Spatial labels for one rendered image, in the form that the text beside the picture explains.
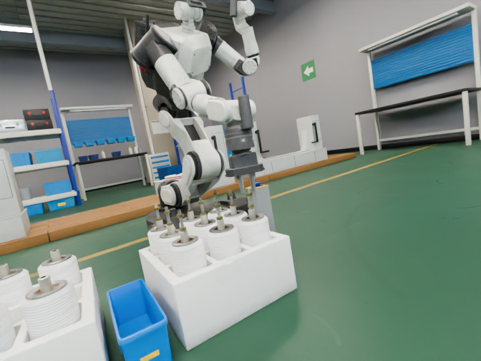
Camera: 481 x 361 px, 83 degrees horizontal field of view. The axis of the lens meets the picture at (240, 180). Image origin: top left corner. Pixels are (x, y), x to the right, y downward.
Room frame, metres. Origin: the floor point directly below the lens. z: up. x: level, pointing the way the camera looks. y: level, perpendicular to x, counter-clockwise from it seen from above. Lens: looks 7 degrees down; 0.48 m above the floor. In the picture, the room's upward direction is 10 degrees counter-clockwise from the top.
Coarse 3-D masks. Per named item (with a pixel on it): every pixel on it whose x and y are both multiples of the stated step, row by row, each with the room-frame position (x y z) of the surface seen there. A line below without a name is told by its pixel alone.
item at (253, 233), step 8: (264, 216) 0.86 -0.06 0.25; (240, 224) 0.84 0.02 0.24; (248, 224) 0.82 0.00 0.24; (256, 224) 0.82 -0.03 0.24; (264, 224) 0.83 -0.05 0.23; (240, 232) 0.85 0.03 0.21; (248, 232) 0.82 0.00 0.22; (256, 232) 0.82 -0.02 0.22; (264, 232) 0.82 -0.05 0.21; (248, 240) 0.82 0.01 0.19; (256, 240) 0.82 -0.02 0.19; (264, 240) 0.82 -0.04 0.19
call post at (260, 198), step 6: (264, 186) 1.10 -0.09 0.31; (246, 192) 1.12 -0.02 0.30; (252, 192) 1.09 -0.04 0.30; (258, 192) 1.08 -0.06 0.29; (264, 192) 1.09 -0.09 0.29; (252, 198) 1.10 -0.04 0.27; (258, 198) 1.07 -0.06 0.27; (264, 198) 1.09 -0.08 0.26; (270, 198) 1.11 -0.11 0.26; (258, 204) 1.07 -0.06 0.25; (264, 204) 1.09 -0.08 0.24; (270, 204) 1.10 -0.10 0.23; (258, 210) 1.07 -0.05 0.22; (264, 210) 1.08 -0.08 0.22; (270, 210) 1.10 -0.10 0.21; (270, 216) 1.10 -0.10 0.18; (270, 222) 1.09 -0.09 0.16; (270, 228) 1.09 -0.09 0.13
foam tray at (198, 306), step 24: (240, 240) 0.89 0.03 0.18; (288, 240) 0.83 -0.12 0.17; (144, 264) 0.91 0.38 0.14; (168, 264) 0.77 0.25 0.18; (216, 264) 0.71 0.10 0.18; (240, 264) 0.74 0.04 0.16; (264, 264) 0.78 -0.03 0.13; (288, 264) 0.83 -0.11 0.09; (168, 288) 0.68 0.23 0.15; (192, 288) 0.66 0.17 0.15; (216, 288) 0.69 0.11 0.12; (240, 288) 0.73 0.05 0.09; (264, 288) 0.77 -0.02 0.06; (288, 288) 0.82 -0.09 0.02; (168, 312) 0.73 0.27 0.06; (192, 312) 0.65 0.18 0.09; (216, 312) 0.68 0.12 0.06; (240, 312) 0.72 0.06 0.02; (192, 336) 0.64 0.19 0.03
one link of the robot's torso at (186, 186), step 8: (184, 160) 1.28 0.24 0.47; (192, 160) 1.24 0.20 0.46; (224, 160) 1.33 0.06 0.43; (184, 168) 1.29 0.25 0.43; (192, 168) 1.24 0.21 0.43; (224, 168) 1.35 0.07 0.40; (184, 176) 1.31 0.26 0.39; (192, 176) 1.26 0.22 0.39; (216, 176) 1.40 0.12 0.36; (176, 184) 1.53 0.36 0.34; (184, 184) 1.44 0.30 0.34; (192, 184) 1.31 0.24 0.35; (200, 184) 1.49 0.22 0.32; (208, 184) 1.42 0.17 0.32; (176, 192) 1.51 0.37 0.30; (184, 192) 1.46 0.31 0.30; (192, 192) 1.37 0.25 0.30; (200, 192) 1.51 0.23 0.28; (176, 200) 1.50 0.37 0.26; (184, 200) 1.48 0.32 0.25; (192, 200) 1.54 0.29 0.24
